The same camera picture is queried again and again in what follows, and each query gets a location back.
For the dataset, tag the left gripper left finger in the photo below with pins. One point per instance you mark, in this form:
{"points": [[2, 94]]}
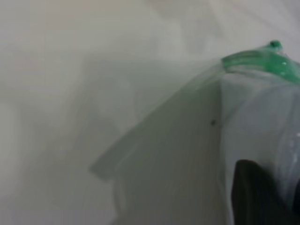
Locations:
{"points": [[255, 199]]}

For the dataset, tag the green zipper slider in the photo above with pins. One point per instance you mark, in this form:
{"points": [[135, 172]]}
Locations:
{"points": [[275, 45]]}

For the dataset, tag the clear plastic zip bag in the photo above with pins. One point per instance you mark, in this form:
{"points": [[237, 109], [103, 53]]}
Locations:
{"points": [[257, 112]]}

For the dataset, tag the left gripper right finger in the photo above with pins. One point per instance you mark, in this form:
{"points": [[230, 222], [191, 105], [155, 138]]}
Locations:
{"points": [[298, 194]]}

